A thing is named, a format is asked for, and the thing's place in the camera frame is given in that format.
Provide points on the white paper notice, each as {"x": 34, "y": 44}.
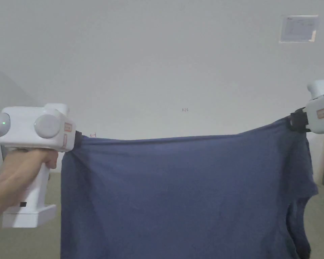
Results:
{"x": 299, "y": 28}

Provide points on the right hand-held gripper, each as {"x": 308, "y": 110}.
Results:
{"x": 322, "y": 118}

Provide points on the person's left forearm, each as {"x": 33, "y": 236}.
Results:
{"x": 2, "y": 188}

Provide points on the person's left hand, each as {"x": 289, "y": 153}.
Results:
{"x": 29, "y": 164}

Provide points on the dark blue shirt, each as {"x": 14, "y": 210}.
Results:
{"x": 178, "y": 194}

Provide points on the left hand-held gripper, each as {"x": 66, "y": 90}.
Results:
{"x": 29, "y": 126}

